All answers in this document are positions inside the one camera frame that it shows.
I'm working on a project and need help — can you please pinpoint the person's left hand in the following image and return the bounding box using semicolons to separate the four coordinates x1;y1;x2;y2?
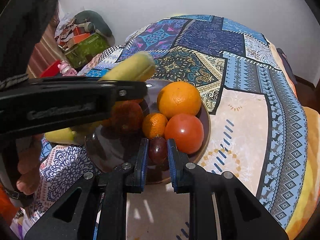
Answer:
16;134;42;196

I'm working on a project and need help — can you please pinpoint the pink plush toy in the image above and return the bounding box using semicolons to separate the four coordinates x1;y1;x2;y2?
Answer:
57;61;78;76

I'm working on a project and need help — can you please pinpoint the dark bag by wall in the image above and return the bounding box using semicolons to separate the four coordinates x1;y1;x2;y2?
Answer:
277;48;298;85

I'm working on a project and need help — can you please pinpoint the dark red grape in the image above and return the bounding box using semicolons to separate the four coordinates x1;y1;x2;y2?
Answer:
148;137;168;165

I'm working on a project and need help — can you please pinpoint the red tomato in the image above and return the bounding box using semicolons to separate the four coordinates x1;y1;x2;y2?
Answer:
164;113;204;154
101;100;144;134

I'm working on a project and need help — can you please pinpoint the red box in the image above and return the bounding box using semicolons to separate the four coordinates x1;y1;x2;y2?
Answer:
40;60;61;78

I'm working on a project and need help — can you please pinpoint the orange yellow blanket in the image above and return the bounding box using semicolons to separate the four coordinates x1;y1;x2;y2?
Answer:
268;41;320;240

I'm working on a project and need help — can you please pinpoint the dark green cushion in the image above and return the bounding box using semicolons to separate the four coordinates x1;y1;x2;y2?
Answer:
75;10;112;37

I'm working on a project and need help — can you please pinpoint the rough-skinned small mandarin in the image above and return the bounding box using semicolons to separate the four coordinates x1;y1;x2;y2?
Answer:
142;113;168;139

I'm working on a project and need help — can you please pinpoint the smaller smooth orange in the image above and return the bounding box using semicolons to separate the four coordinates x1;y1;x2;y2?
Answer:
157;81;201;119

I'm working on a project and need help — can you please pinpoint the striped pink curtain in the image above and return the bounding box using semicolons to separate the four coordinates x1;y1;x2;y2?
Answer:
27;24;67;78

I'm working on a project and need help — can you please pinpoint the patchwork blue bedspread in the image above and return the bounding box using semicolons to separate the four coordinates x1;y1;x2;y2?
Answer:
19;15;308;239

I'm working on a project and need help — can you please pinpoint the green storage box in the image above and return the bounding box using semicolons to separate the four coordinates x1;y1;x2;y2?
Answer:
65;33;110;69

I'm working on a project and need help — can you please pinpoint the yellow-green banana piece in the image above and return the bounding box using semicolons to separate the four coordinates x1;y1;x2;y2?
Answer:
99;51;156;82
44;121;102;145

